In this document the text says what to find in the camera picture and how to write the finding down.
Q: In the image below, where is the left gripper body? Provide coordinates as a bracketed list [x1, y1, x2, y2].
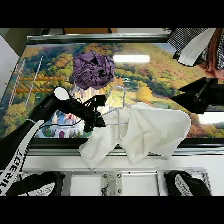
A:
[83, 110, 108, 134]

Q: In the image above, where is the black white checked garment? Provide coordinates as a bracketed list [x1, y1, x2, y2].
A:
[167, 27, 207, 52]

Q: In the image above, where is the silver frame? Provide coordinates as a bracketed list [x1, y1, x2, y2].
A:
[5, 32, 224, 197]

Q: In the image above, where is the purple garment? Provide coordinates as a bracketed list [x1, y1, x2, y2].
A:
[70, 51, 117, 90]

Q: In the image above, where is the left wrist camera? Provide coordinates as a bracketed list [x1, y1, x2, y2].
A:
[87, 94, 108, 113]

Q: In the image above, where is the red-brown garment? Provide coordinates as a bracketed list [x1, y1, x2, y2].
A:
[199, 29, 224, 79]

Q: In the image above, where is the white clothes hanger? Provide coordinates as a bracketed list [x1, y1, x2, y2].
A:
[99, 85, 135, 141]

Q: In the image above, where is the white long-sleeved shirt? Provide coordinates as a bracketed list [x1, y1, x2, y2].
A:
[78, 103, 192, 168]

